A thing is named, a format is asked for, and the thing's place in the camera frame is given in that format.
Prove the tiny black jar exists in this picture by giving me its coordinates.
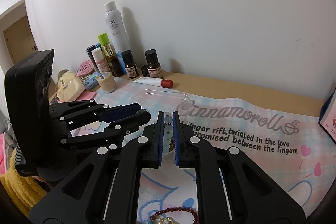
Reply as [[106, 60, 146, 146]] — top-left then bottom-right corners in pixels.
[[141, 65, 150, 77]]

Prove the dark red bead bracelet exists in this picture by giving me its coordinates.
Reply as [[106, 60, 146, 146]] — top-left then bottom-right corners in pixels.
[[149, 207, 199, 224]]

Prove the green cap bottle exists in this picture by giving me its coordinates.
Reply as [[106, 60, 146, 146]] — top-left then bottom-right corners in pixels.
[[98, 33, 113, 56]]

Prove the small blue packet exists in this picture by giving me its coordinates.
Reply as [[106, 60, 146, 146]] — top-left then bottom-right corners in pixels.
[[83, 72, 100, 91]]

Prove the gold charm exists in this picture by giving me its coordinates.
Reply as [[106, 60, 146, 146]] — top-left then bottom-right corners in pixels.
[[157, 217, 174, 224]]

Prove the white pink lotion bottle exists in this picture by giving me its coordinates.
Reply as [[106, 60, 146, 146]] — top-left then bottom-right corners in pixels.
[[92, 48, 110, 74]]

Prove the beige round cup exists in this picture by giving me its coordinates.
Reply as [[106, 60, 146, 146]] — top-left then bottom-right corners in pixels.
[[97, 72, 117, 93]]

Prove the black blue box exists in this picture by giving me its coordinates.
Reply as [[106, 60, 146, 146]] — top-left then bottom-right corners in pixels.
[[85, 45, 100, 73]]

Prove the Cinnamoroll plaid desk mat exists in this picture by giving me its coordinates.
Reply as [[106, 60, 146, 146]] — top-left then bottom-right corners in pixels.
[[94, 79, 335, 223]]

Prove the wooden door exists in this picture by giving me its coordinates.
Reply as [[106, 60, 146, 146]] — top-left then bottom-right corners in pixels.
[[3, 15, 38, 64]]

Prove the small dark dropper bottle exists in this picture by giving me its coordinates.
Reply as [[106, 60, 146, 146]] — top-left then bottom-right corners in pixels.
[[121, 50, 139, 79]]

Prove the yellow fuzzy left sleeve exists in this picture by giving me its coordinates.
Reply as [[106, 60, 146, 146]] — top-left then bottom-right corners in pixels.
[[1, 149, 51, 217]]

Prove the clear plastic box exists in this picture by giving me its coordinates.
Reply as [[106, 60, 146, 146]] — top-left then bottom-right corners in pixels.
[[144, 88, 195, 154]]

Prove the pink framed card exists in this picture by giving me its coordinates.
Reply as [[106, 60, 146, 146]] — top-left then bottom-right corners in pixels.
[[318, 90, 336, 143]]

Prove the white tube red cap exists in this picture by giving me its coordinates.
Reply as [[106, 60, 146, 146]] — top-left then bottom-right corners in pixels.
[[134, 77, 174, 88]]

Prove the light blue bead bracelet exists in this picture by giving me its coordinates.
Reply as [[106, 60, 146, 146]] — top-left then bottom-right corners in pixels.
[[162, 112, 176, 154]]

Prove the pink spiral hair brush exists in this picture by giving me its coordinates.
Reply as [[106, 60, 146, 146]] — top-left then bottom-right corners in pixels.
[[76, 59, 95, 77]]

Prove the tall white spray bottle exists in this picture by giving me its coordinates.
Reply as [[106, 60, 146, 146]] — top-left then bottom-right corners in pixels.
[[104, 1, 130, 56]]

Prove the amber oil bottle gold cap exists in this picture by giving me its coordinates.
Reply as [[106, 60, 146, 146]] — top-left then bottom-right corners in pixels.
[[101, 43, 123, 77]]

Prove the dark essential oil bottle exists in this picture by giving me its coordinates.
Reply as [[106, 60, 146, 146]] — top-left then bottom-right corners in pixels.
[[145, 50, 163, 79]]

